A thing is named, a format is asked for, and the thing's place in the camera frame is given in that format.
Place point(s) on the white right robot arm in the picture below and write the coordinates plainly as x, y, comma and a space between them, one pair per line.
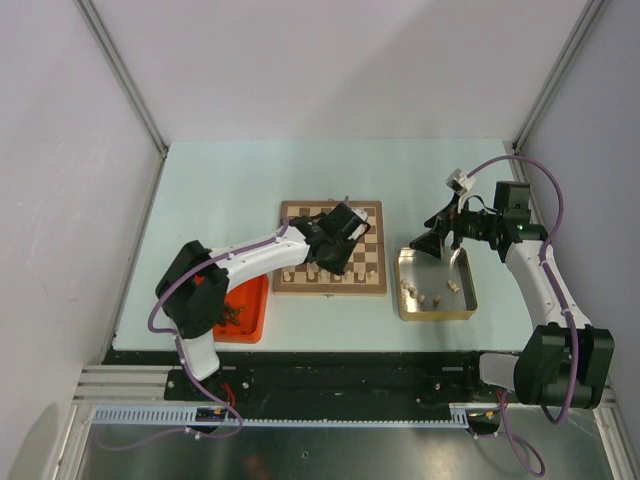
566, 361

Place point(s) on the right aluminium frame post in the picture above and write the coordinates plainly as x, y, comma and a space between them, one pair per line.
574, 44

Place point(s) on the left aluminium frame post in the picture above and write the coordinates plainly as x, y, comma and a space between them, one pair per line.
111, 53

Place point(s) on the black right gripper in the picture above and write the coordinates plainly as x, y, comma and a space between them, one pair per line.
431, 242

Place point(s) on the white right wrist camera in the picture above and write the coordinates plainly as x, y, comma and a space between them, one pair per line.
461, 183

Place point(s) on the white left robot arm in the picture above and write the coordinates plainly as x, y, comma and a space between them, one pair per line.
191, 294

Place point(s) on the grey slotted cable duct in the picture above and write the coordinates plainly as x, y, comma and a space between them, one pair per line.
450, 416

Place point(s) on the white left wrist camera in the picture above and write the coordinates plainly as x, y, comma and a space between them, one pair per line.
358, 225

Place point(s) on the pile of dark chess pieces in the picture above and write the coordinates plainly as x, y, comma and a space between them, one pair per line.
230, 315

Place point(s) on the wooden chess board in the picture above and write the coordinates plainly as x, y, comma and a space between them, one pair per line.
368, 255

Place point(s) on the gold metal tin tray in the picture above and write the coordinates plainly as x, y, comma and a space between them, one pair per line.
431, 274

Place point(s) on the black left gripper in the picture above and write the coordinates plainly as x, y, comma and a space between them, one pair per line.
338, 267

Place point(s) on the pile of light chess pieces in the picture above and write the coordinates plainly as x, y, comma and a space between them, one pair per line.
421, 296

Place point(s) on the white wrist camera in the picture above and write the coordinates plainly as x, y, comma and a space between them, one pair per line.
358, 225
461, 183

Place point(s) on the orange plastic tray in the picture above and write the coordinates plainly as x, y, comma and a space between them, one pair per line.
252, 296

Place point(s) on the aluminium frame post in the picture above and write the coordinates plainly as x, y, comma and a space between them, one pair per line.
111, 53
574, 44

